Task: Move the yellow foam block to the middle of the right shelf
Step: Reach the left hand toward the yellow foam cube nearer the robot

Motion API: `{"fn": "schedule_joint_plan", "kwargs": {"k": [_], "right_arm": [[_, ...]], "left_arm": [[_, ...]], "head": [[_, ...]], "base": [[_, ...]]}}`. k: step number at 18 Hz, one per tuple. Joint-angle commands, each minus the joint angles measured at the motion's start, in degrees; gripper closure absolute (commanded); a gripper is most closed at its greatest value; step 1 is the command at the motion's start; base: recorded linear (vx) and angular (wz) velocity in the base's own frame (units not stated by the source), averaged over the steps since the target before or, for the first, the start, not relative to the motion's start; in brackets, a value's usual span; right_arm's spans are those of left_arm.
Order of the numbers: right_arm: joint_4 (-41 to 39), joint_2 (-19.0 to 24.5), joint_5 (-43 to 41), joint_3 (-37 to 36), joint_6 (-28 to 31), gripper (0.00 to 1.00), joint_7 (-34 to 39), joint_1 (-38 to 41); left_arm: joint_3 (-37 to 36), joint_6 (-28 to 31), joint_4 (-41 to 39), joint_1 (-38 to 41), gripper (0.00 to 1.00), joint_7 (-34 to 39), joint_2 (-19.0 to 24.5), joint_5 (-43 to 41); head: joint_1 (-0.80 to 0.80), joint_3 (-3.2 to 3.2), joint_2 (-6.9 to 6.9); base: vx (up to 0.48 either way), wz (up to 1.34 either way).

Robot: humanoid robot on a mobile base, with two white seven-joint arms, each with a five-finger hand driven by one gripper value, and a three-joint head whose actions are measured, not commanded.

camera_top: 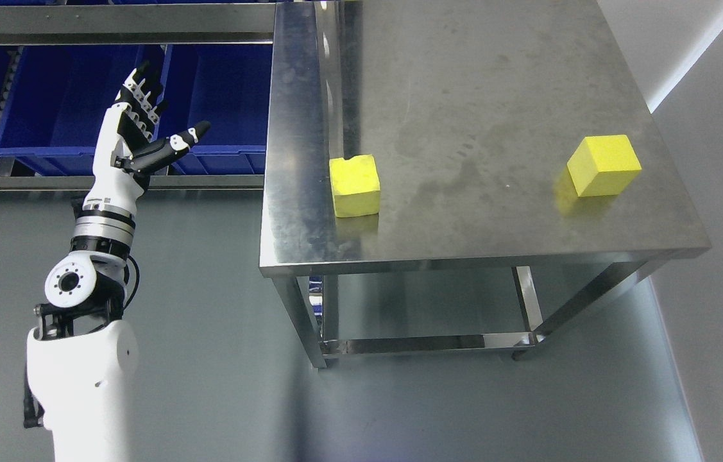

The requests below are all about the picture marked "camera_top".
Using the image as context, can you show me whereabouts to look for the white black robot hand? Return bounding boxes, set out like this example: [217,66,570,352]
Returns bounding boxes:
[82,60,211,217]

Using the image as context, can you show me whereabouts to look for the yellow foam block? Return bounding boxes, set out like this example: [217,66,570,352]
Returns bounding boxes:
[328,154,381,218]

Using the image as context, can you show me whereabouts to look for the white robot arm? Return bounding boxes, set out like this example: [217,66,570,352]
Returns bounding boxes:
[23,197,140,461]

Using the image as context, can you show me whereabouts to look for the metal roller shelf rack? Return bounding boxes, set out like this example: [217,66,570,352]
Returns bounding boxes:
[0,3,276,192]

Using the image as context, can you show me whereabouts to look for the yellow foam cube right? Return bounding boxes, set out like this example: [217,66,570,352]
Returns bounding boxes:
[566,134,642,197]

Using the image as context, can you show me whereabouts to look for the stainless steel table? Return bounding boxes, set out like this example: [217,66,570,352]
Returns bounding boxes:
[259,1,711,368]

